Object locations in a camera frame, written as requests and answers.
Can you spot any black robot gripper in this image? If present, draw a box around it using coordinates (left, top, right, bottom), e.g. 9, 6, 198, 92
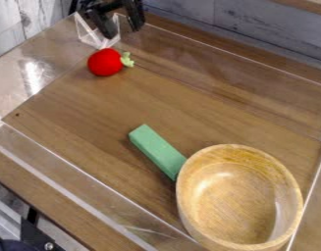
75, 0, 146, 39

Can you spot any red plush strawberry toy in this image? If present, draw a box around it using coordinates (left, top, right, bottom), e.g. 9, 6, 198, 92
87, 48, 135, 76

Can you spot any green rectangular block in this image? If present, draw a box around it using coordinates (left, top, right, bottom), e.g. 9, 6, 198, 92
129, 125, 186, 180

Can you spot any wooden bowl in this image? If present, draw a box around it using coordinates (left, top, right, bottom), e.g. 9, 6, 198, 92
175, 144, 303, 251

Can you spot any clear acrylic corner bracket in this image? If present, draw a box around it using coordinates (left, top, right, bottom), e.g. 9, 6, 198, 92
74, 13, 121, 50

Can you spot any clear acrylic barrier wall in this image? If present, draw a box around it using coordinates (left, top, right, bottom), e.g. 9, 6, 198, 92
0, 18, 321, 251

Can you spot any black clamp with cable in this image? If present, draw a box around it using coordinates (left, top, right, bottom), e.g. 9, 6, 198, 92
0, 210, 66, 251

